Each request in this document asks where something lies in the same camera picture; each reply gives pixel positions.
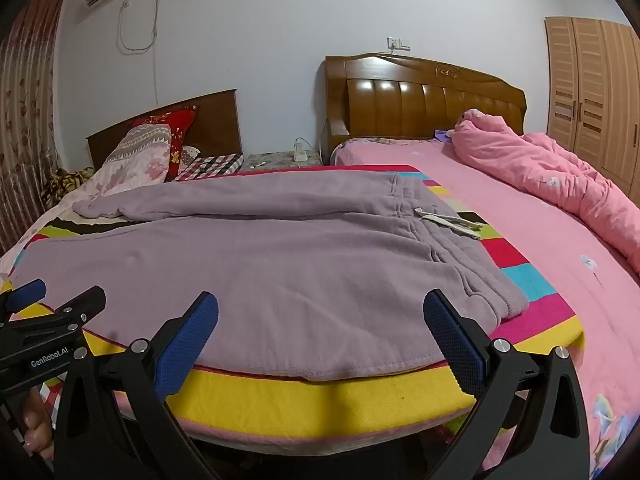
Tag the colourful striped blanket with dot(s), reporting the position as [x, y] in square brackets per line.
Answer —
[300, 405]

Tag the pink quilt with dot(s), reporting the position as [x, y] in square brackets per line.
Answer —
[525, 170]

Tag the brown floral curtain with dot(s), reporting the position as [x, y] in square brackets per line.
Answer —
[25, 110]

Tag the pale pink floral sheet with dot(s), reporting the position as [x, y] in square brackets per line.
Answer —
[100, 185]

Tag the large glossy wooden headboard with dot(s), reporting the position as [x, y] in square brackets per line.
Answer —
[400, 100]

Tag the red pillow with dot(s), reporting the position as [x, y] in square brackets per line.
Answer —
[180, 130]

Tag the light wooden wardrobe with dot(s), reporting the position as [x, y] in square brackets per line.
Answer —
[590, 100]

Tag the white wall socket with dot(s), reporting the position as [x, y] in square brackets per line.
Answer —
[395, 41]

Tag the nightstand with floral cover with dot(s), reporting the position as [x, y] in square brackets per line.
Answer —
[275, 160]

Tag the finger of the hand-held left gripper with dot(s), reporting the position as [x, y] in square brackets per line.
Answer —
[85, 302]
[27, 294]

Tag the brown yellow fuzzy blanket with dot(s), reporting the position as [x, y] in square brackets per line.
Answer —
[62, 182]

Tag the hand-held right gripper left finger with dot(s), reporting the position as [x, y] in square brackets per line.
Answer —
[185, 347]

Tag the person's left hand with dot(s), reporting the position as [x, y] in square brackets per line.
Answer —
[37, 425]

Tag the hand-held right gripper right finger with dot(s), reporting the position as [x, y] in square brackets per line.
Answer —
[455, 347]

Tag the white power strip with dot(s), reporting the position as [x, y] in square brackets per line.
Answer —
[300, 152]

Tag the purple pants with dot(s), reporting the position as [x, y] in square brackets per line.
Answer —
[275, 270]

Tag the small checked cloth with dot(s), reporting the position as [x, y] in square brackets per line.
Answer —
[215, 165]

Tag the pink zigzag patterned pillow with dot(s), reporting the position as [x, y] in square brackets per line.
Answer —
[142, 152]

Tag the dark plain wooden headboard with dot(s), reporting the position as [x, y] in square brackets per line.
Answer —
[215, 120]

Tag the small purple cloth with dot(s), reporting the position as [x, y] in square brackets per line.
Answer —
[441, 135]

